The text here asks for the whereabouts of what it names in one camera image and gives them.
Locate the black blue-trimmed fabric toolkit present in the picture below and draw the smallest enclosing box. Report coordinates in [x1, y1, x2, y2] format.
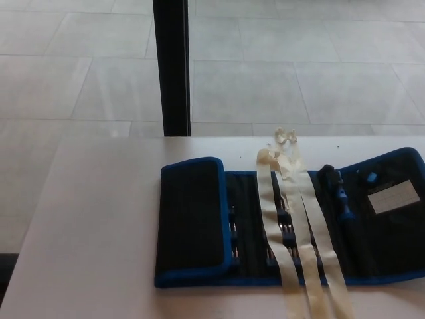
[153, 146, 425, 288]

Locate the wide beige masking tape strip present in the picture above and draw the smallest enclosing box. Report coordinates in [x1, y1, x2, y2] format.
[256, 148, 315, 319]

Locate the black vertical pole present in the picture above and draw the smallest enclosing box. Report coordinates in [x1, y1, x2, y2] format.
[152, 0, 193, 138]

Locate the narrow beige masking tape strip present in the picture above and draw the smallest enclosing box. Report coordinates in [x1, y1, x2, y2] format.
[288, 128, 357, 319]

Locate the small blue bit adapter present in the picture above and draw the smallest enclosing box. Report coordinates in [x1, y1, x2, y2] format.
[357, 169, 379, 184]

